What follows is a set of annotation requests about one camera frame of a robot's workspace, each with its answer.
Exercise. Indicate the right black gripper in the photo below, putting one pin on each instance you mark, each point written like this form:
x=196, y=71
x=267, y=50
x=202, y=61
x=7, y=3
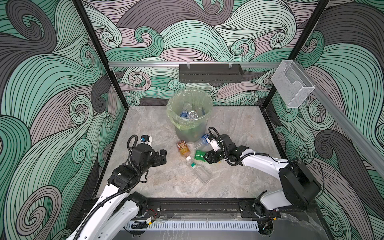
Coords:
x=212, y=154

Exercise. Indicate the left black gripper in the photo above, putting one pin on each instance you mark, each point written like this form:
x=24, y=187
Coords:
x=158, y=161

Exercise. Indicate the green soda bottle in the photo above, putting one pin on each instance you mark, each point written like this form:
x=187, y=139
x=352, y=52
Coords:
x=199, y=155

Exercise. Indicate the clear bottle white cap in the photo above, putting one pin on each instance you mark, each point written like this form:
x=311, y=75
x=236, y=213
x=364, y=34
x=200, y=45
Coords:
x=199, y=171

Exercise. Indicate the orange juice bottle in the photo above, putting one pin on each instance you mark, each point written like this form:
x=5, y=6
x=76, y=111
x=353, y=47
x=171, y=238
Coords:
x=183, y=148

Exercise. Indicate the blue label bottle white cap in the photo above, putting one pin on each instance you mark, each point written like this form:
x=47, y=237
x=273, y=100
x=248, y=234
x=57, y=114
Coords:
x=192, y=115

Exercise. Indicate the blue label bottle front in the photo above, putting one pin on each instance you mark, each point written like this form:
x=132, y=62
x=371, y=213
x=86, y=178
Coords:
x=184, y=114

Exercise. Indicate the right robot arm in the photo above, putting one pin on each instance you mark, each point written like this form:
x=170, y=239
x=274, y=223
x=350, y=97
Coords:
x=299, y=186

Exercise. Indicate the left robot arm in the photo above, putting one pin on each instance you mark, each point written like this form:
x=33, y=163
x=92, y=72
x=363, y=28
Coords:
x=118, y=205

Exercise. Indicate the grey bin with green liner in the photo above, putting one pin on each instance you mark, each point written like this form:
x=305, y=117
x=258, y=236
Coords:
x=192, y=100

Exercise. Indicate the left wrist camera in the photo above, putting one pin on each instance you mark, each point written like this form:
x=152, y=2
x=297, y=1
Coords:
x=146, y=139

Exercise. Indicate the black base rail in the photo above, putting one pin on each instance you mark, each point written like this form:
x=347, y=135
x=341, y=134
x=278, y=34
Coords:
x=244, y=207

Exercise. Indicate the white slotted cable duct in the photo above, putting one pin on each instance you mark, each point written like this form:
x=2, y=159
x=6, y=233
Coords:
x=202, y=226

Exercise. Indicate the black wall tray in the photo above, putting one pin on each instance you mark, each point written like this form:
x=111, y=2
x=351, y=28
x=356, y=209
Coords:
x=210, y=74

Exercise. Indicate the clear plastic wall holder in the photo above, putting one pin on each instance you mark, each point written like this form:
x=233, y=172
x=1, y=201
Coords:
x=292, y=83

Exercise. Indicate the aluminium rail back wall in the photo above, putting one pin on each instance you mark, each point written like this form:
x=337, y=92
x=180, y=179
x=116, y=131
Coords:
x=166, y=64

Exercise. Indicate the aluminium rail wall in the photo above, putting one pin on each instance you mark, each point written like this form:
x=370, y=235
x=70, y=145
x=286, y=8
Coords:
x=339, y=105
x=166, y=64

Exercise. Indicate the aluminium rail right wall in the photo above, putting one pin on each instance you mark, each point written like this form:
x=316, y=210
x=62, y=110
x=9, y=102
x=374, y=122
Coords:
x=339, y=105

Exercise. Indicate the black frame post left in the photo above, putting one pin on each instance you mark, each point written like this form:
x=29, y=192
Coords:
x=95, y=41

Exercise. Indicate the black frame post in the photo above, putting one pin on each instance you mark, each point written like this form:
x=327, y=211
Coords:
x=95, y=41
x=312, y=21

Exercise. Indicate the black frame post right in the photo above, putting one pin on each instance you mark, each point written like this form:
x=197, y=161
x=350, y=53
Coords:
x=312, y=21

